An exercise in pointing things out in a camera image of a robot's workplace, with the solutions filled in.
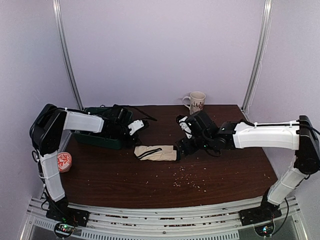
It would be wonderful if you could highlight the green compartment tray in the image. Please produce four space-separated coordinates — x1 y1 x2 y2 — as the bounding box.
72 106 133 150

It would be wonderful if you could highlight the white patterned ceramic mug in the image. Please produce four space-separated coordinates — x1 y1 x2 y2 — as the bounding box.
182 91 206 115

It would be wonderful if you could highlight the cream underwear navy trim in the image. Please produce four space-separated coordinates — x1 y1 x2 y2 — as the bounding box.
134 145 181 162

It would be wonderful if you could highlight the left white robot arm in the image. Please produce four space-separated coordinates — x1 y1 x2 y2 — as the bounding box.
29 103 148 222

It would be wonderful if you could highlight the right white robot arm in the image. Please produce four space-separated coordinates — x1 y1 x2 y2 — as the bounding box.
176 110 320 221

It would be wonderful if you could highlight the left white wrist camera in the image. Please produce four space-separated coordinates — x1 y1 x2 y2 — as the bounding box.
127 119 149 136

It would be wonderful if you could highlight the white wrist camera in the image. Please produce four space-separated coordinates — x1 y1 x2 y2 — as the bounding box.
176 115 193 139
127 119 149 136

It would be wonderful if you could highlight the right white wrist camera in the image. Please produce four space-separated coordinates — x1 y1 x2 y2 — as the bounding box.
176 115 193 139

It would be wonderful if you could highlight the right aluminium frame post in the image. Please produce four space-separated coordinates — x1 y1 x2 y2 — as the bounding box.
241 0 273 113

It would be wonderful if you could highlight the aluminium frame post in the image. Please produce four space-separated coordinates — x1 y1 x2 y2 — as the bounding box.
241 0 273 113
52 0 83 110

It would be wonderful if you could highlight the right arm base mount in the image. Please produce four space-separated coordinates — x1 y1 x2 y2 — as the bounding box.
238 206 282 226

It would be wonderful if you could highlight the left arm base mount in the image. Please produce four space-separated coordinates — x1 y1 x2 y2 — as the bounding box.
45 208 90 227

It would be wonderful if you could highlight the left aluminium frame post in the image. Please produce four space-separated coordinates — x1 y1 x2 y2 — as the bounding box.
52 0 83 110

